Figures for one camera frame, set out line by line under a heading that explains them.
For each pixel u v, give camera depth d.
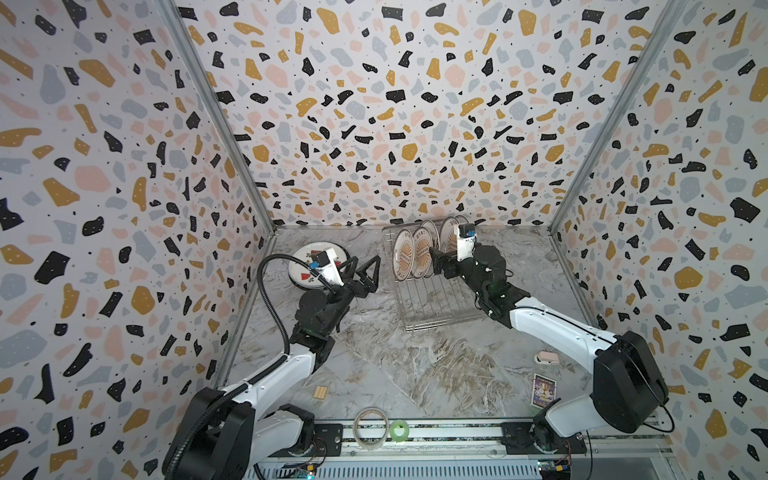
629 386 0.43
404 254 1.02
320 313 0.58
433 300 1.00
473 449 0.73
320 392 0.80
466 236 0.70
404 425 0.77
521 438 0.74
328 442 0.73
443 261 0.74
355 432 0.76
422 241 1.03
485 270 0.61
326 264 0.66
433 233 0.94
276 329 0.57
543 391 0.81
